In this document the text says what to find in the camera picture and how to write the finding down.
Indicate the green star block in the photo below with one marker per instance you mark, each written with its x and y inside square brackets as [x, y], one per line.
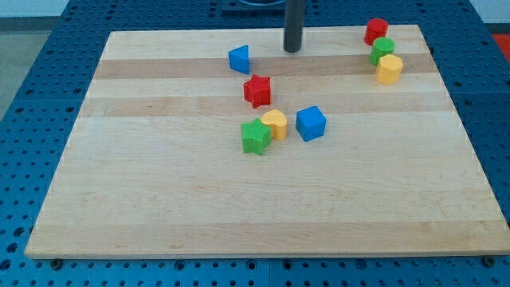
[255, 137]

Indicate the red star block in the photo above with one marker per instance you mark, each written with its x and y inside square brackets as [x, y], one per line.
[257, 91]

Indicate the blue triangle block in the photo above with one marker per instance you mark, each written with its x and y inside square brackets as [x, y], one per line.
[239, 59]

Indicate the yellow heart block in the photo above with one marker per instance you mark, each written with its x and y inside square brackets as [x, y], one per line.
[278, 122]

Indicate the blue cube block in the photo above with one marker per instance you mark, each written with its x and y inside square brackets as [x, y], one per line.
[310, 123]

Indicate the light wooden board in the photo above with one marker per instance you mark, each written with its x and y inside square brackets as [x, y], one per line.
[154, 166]

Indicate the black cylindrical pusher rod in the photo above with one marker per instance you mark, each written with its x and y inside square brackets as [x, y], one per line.
[293, 25]

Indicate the yellow hexagon block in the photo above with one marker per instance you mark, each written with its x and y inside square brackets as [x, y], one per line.
[389, 69]

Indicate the green cylinder block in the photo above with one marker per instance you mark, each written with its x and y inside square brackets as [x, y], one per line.
[381, 47]

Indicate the red cylinder block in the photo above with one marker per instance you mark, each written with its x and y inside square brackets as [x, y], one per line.
[376, 27]

